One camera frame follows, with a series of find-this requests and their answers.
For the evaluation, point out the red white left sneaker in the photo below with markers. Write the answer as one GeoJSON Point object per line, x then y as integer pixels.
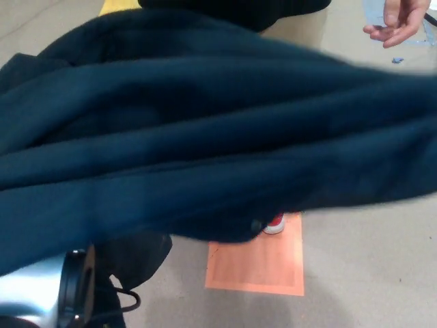
{"type": "Point", "coordinates": [274, 225]}

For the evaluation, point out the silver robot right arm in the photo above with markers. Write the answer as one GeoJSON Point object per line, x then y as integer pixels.
{"type": "Point", "coordinates": [30, 287]}

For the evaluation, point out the person's bare left hand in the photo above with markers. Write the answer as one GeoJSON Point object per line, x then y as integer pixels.
{"type": "Point", "coordinates": [403, 20]}

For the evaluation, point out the orange rectangular floor patch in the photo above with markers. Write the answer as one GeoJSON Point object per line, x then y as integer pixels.
{"type": "Point", "coordinates": [259, 266]}

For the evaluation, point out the small blue tape scrap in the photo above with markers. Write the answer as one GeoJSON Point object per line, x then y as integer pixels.
{"type": "Point", "coordinates": [397, 61]}

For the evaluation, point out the yellow floor tape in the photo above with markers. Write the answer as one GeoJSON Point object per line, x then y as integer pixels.
{"type": "Point", "coordinates": [117, 6]}

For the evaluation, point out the dark navy coat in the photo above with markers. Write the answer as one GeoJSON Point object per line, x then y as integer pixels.
{"type": "Point", "coordinates": [205, 136]}

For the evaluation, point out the black shirt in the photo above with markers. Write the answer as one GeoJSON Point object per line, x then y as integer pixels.
{"type": "Point", "coordinates": [239, 10]}

